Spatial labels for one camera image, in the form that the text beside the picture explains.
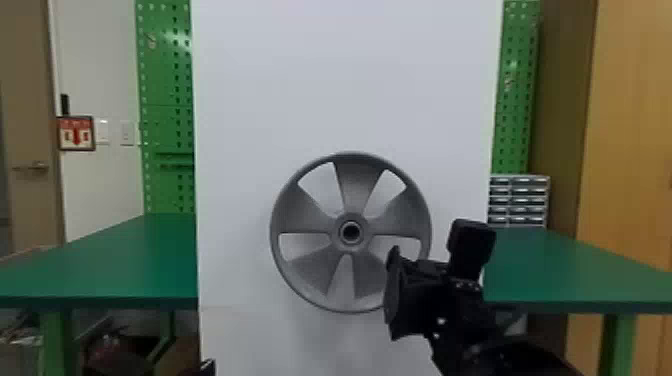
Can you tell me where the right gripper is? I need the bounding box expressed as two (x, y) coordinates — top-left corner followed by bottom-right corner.
(382, 244), (485, 342)

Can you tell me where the grey wheel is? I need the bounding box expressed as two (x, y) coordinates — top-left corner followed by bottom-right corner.
(269, 151), (434, 315)

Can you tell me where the white panel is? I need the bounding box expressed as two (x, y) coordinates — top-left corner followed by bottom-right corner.
(189, 0), (505, 376)

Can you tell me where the white drawer cabinet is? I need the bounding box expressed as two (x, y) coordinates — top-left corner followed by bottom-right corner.
(487, 173), (552, 230)

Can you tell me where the beige door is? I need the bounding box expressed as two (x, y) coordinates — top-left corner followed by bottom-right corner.
(0, 0), (66, 257)

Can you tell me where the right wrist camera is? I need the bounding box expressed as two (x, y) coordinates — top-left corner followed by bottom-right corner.
(445, 218), (498, 285)

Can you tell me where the red wall sign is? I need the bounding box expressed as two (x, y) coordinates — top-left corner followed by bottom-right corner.
(55, 114), (97, 153)

